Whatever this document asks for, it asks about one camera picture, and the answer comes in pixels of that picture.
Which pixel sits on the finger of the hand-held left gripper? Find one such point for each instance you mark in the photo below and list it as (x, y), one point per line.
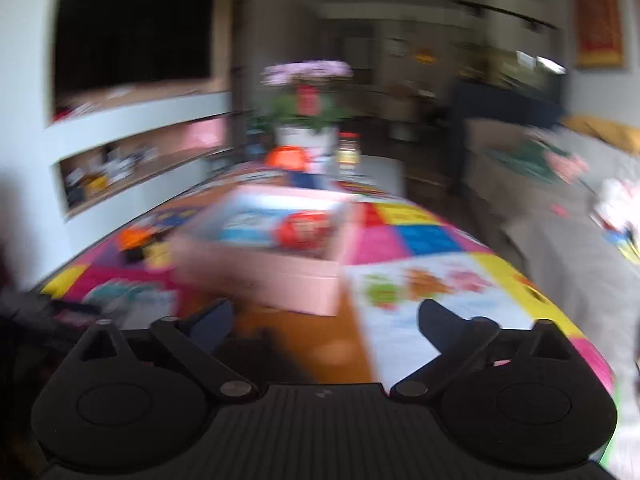
(75, 310)

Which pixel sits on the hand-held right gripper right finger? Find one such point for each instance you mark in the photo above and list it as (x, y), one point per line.
(440, 325)

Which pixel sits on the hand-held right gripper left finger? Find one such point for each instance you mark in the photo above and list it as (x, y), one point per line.
(210, 325)

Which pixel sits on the pink cardboard box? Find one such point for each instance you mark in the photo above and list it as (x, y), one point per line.
(280, 280)

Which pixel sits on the yellow pink toy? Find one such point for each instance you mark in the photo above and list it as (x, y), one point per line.
(159, 254)

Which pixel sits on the blue white wipes packet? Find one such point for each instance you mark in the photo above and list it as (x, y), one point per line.
(245, 227)

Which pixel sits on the red toy figure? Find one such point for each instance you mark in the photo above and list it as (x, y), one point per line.
(302, 230)

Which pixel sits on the colourful cartoon play mat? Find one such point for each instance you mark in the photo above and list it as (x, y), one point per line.
(430, 232)

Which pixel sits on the grey sofa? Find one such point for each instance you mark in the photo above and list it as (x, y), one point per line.
(565, 260)

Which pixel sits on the orange bowl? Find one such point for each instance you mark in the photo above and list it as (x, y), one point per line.
(285, 157)

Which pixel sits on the green cloth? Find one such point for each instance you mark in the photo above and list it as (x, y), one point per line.
(530, 157)

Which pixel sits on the pink gift bag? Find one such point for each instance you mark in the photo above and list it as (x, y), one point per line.
(202, 135)

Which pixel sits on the clear jar with red lid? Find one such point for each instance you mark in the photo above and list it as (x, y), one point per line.
(349, 155)

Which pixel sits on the pink plush toy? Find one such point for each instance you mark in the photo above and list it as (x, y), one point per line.
(565, 166)

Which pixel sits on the white pink cloth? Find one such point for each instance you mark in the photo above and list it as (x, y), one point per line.
(615, 200)

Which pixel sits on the purple orchid in white pot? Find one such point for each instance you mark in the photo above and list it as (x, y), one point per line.
(305, 120)

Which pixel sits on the dark fish tank cabinet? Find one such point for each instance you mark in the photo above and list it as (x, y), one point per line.
(500, 105)

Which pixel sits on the yellow pillow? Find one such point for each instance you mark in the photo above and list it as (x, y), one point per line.
(600, 130)

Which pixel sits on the yellow hanging ornament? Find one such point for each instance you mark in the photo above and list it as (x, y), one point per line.
(424, 55)

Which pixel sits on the black television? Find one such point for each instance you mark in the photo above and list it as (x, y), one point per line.
(130, 30)

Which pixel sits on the red framed picture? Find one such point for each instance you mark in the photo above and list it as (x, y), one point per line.
(597, 10)

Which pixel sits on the white wall shelf unit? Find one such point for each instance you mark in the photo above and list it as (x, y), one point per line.
(140, 115)

